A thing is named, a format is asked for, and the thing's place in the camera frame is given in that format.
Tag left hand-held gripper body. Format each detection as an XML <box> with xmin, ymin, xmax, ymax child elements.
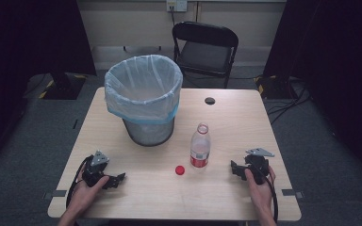
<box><xmin>81</xmin><ymin>150</ymin><xmax>111</xmax><ymax>188</ymax></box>

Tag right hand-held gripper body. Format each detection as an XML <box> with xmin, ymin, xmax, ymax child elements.
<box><xmin>243</xmin><ymin>147</ymin><xmax>276</xmax><ymax>186</ymax></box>

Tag clear plastic bottle red label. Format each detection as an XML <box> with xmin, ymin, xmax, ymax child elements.
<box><xmin>189</xmin><ymin>122</ymin><xmax>212</xmax><ymax>169</ymax></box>

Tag grey mesh trash bin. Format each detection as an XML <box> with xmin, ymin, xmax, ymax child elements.
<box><xmin>122</xmin><ymin>110</ymin><xmax>175</xmax><ymax>148</ymax></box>

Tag person's left hand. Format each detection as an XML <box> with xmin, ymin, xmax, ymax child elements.
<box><xmin>66</xmin><ymin>174</ymin><xmax>110</xmax><ymax>218</ymax></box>

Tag person's right hand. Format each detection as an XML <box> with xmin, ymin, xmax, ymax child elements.
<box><xmin>244</xmin><ymin>165</ymin><xmax>277</xmax><ymax>212</ymax></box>

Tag black stand base striped tape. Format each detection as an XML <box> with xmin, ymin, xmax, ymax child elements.
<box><xmin>254</xmin><ymin>74</ymin><xmax>294</xmax><ymax>101</ymax></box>
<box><xmin>38</xmin><ymin>73</ymin><xmax>88</xmax><ymax>101</ymax></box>

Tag translucent blue-edged bin bag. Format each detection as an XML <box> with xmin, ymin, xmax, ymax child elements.
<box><xmin>104</xmin><ymin>54</ymin><xmax>184</xmax><ymax>125</ymax></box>

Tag black folding chair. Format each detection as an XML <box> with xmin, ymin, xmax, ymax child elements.
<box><xmin>172</xmin><ymin>21</ymin><xmax>239</xmax><ymax>89</ymax></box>

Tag dark curtain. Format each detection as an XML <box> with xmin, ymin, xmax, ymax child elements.
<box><xmin>263</xmin><ymin>0</ymin><xmax>362</xmax><ymax>186</ymax></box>
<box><xmin>0</xmin><ymin>0</ymin><xmax>97</xmax><ymax>168</ymax></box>

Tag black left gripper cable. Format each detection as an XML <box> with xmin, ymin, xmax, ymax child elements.
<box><xmin>65</xmin><ymin>154</ymin><xmax>94</xmax><ymax>210</ymax></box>

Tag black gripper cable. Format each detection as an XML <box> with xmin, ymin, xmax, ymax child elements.
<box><xmin>65</xmin><ymin>154</ymin><xmax>94</xmax><ymax>210</ymax></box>
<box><xmin>255</xmin><ymin>166</ymin><xmax>279</xmax><ymax>223</ymax></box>

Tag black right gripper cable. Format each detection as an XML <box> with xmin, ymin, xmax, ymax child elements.
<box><xmin>255</xmin><ymin>166</ymin><xmax>279</xmax><ymax>223</ymax></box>

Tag grey table bracket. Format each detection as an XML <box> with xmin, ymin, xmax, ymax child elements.
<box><xmin>42</xmin><ymin>189</ymin><xmax>68</xmax><ymax>202</ymax></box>
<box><xmin>281</xmin><ymin>188</ymin><xmax>304</xmax><ymax>200</ymax></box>

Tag black floor cables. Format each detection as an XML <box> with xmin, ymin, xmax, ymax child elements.
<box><xmin>264</xmin><ymin>77</ymin><xmax>313</xmax><ymax>126</ymax></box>

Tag black power cord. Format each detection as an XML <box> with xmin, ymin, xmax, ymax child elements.
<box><xmin>169</xmin><ymin>5</ymin><xmax>177</xmax><ymax>28</ymax></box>

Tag white wall outlet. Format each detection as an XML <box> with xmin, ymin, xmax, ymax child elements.
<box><xmin>166</xmin><ymin>0</ymin><xmax>189</xmax><ymax>13</ymax></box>

